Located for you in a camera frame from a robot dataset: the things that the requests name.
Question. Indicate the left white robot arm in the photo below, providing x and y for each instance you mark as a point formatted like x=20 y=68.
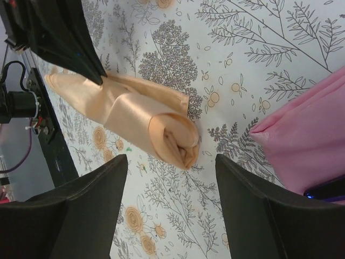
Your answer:
x=22 y=104

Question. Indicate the pink floral placemat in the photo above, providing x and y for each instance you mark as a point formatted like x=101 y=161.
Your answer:
x=304 y=140

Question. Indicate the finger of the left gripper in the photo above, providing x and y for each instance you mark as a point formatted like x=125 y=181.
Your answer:
x=57 y=32

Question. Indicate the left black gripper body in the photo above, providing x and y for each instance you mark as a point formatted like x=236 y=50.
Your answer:
x=17 y=19

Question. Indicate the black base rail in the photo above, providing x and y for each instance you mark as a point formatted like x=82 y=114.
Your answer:
x=52 y=142

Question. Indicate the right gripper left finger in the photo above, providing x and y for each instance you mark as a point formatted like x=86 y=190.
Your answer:
x=75 y=220

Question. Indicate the orange satin napkin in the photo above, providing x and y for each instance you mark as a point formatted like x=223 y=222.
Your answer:
x=151 y=116

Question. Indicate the aluminium frame rail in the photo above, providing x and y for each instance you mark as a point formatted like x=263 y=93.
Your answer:
x=28 y=60

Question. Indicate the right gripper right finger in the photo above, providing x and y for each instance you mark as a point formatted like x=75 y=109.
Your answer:
x=264 y=220

